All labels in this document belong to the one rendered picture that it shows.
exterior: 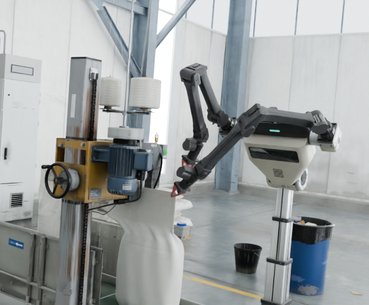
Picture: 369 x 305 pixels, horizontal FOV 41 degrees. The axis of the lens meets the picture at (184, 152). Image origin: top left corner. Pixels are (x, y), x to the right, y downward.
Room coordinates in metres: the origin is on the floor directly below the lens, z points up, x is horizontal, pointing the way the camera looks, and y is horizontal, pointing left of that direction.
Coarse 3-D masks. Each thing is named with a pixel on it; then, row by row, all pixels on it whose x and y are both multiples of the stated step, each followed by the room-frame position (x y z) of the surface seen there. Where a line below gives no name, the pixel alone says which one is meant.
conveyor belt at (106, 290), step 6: (102, 282) 3.23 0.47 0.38; (102, 288) 3.12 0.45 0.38; (108, 288) 3.12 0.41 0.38; (114, 288) 3.13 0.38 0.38; (102, 294) 3.01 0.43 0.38; (108, 294) 3.01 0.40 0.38; (114, 294) 3.02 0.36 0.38; (102, 300) 2.90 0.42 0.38; (108, 300) 2.91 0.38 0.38; (114, 300) 2.92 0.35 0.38
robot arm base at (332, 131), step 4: (332, 124) 2.64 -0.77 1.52; (336, 124) 2.62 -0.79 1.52; (332, 128) 2.58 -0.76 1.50; (336, 128) 2.61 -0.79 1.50; (328, 132) 2.56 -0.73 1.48; (332, 132) 2.57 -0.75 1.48; (320, 136) 2.62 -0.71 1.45; (324, 136) 2.59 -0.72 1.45; (328, 136) 2.58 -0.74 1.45; (332, 136) 2.59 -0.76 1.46; (320, 140) 2.61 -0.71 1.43; (324, 140) 2.60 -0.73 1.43; (328, 140) 2.60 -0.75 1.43; (332, 140) 2.58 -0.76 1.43
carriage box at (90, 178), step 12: (60, 144) 2.57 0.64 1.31; (72, 144) 2.54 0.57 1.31; (84, 144) 2.49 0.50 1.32; (96, 144) 2.53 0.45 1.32; (108, 144) 2.60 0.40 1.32; (60, 156) 2.62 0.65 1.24; (60, 168) 2.58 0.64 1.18; (72, 168) 2.53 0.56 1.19; (84, 168) 2.48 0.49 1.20; (96, 168) 2.54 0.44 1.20; (84, 180) 2.48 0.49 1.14; (96, 180) 2.54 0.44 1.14; (60, 192) 2.58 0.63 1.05; (72, 192) 2.52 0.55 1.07; (84, 192) 2.48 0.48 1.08; (108, 192) 2.62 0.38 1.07
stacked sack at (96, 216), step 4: (92, 212) 5.76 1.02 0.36; (96, 212) 5.74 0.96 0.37; (100, 212) 5.72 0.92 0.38; (104, 212) 5.73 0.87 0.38; (92, 216) 5.72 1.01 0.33; (96, 216) 5.70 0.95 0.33; (100, 216) 5.68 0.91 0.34; (104, 216) 5.66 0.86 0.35; (100, 220) 5.66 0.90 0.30; (104, 220) 5.62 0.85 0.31
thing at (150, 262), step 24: (144, 192) 2.83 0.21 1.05; (168, 192) 2.74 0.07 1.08; (120, 216) 2.93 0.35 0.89; (144, 216) 2.83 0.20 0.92; (168, 216) 2.73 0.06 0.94; (144, 240) 2.73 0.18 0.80; (168, 240) 2.69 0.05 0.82; (120, 264) 2.83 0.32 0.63; (144, 264) 2.71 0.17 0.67; (168, 264) 2.66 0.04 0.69; (120, 288) 2.81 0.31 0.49; (144, 288) 2.70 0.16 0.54; (168, 288) 2.66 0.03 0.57
